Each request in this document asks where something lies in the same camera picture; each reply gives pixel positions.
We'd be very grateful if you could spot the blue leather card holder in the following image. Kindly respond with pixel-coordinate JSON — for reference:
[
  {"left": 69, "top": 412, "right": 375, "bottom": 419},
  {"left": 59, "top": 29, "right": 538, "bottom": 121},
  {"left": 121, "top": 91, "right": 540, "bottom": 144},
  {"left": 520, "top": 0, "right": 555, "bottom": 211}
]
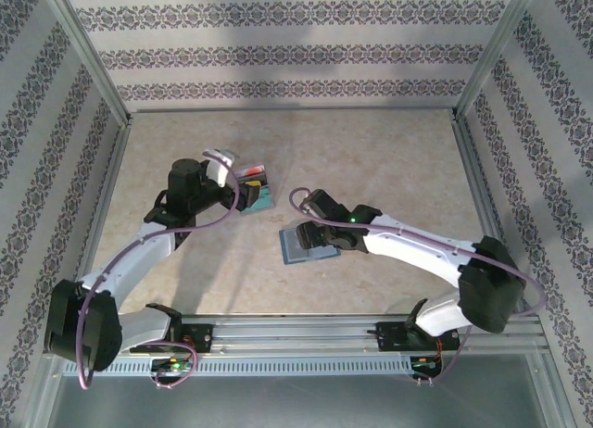
[{"left": 277, "top": 226, "right": 342, "bottom": 266}]

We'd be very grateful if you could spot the teal card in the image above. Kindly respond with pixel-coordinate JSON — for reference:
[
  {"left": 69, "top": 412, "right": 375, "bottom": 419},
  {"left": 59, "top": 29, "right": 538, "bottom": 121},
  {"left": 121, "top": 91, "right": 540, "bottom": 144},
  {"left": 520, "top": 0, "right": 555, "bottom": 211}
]
[{"left": 239, "top": 186, "right": 275, "bottom": 212}]

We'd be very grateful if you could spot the teal and red packet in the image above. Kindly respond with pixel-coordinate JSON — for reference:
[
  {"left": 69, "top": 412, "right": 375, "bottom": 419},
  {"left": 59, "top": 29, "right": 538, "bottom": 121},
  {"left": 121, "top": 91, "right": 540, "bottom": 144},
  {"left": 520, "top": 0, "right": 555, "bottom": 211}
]
[{"left": 233, "top": 161, "right": 279, "bottom": 215}]

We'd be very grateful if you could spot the grey metal sheet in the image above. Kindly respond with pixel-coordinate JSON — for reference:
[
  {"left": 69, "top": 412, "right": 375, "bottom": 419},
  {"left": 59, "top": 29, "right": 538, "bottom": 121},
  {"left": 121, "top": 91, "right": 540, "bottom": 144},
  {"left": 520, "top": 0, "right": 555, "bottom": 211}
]
[{"left": 27, "top": 353, "right": 566, "bottom": 428}]

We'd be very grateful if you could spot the aluminium side rail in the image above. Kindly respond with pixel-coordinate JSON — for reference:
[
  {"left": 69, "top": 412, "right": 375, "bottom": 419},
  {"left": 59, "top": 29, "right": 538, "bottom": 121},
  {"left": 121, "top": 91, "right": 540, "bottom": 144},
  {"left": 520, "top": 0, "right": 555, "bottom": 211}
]
[
  {"left": 62, "top": 117, "right": 133, "bottom": 321},
  {"left": 449, "top": 112, "right": 529, "bottom": 318}
]

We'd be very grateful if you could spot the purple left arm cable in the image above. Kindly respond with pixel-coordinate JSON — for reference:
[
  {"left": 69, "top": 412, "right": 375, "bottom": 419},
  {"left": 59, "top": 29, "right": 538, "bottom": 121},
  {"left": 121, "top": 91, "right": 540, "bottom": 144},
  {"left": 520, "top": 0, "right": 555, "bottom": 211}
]
[{"left": 76, "top": 150, "right": 242, "bottom": 391}]

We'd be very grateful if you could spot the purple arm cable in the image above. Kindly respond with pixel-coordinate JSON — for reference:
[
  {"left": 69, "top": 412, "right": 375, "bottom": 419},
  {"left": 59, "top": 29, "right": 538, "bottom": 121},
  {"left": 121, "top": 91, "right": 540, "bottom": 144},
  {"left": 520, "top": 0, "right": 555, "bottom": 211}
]
[
  {"left": 76, "top": 150, "right": 242, "bottom": 391},
  {"left": 288, "top": 185, "right": 547, "bottom": 387}
]

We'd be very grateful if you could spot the aluminium wall rail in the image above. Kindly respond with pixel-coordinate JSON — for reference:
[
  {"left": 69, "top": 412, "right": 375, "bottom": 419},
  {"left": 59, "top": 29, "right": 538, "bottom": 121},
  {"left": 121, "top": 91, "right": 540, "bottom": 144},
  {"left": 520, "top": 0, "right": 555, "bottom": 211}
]
[{"left": 127, "top": 104, "right": 460, "bottom": 117}]

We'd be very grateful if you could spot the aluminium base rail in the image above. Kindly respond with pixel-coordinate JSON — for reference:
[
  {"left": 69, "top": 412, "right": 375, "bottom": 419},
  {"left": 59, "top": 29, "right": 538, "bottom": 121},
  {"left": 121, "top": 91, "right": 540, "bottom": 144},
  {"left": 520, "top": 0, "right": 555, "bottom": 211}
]
[{"left": 44, "top": 312, "right": 548, "bottom": 355}]

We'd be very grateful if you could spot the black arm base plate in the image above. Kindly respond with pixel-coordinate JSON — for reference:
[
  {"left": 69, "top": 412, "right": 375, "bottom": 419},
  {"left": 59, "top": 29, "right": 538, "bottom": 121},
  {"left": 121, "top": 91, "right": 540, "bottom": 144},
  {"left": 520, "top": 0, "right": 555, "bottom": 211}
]
[
  {"left": 129, "top": 323, "right": 214, "bottom": 354},
  {"left": 377, "top": 321, "right": 464, "bottom": 353}
]

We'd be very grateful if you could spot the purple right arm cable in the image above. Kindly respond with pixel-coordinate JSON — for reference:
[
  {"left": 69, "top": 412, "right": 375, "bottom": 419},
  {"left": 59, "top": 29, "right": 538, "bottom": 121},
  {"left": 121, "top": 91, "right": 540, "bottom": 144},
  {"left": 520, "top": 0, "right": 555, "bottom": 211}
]
[{"left": 288, "top": 185, "right": 547, "bottom": 387}]

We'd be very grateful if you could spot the slotted grey cable duct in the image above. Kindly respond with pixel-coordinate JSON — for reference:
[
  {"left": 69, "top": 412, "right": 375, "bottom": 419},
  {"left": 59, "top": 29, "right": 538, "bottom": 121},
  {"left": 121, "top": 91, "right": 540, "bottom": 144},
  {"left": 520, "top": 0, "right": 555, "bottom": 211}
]
[{"left": 59, "top": 355, "right": 446, "bottom": 378}]

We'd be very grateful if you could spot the aluminium corner post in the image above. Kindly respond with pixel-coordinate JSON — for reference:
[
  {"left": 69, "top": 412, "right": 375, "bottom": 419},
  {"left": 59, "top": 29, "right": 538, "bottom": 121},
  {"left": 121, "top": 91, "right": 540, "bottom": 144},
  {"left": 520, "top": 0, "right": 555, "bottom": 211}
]
[
  {"left": 451, "top": 0, "right": 546, "bottom": 121},
  {"left": 36, "top": 0, "right": 134, "bottom": 129}
]

